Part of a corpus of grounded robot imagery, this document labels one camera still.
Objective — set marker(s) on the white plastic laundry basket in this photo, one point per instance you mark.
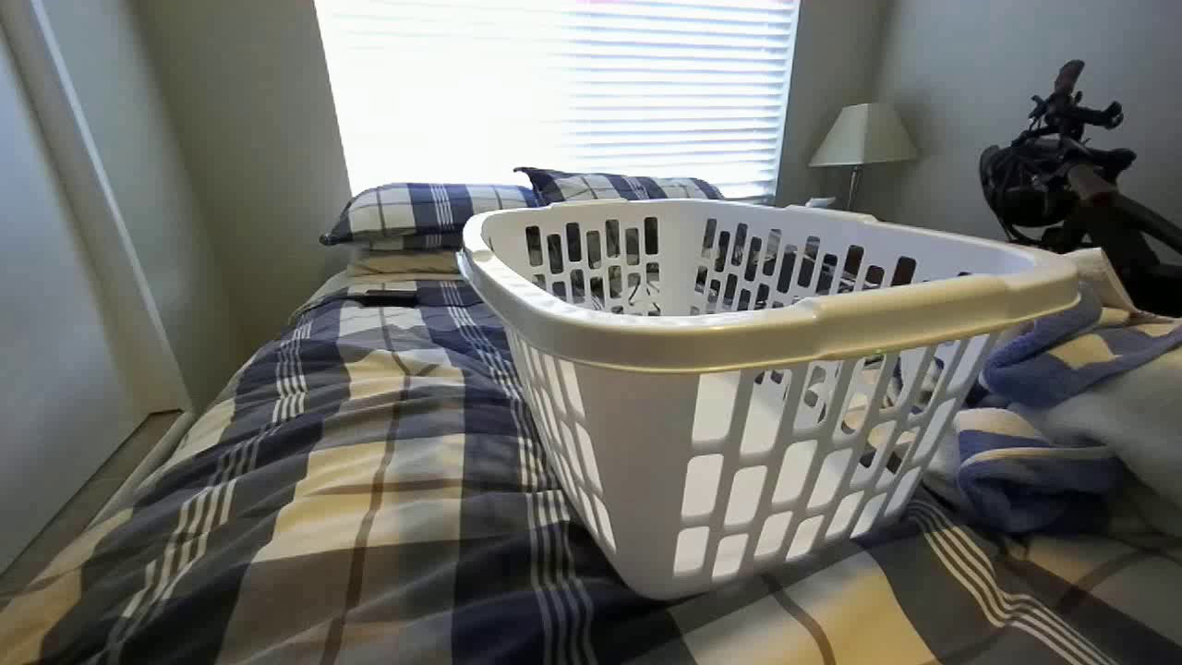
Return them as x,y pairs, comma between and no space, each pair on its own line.
641,494

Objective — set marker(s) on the blue striped towel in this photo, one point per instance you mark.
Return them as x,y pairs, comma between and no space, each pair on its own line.
1047,371

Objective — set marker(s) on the plaid pillow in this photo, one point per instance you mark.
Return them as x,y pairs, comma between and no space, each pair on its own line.
614,185
419,214

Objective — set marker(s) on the pale yellow bed sheet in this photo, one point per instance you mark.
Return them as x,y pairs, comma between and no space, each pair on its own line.
400,265

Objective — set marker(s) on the white window blinds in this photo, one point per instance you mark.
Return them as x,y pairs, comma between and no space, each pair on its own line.
554,88

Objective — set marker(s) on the blue yellow plaid duvet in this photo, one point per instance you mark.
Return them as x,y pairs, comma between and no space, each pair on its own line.
370,494

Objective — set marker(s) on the table lamp with pale shade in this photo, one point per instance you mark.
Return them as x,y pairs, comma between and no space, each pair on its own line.
864,134

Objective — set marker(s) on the black camera on tripod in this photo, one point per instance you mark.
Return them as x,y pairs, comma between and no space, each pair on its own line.
1047,185

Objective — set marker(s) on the white door frame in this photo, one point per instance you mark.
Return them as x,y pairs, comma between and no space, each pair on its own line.
96,207

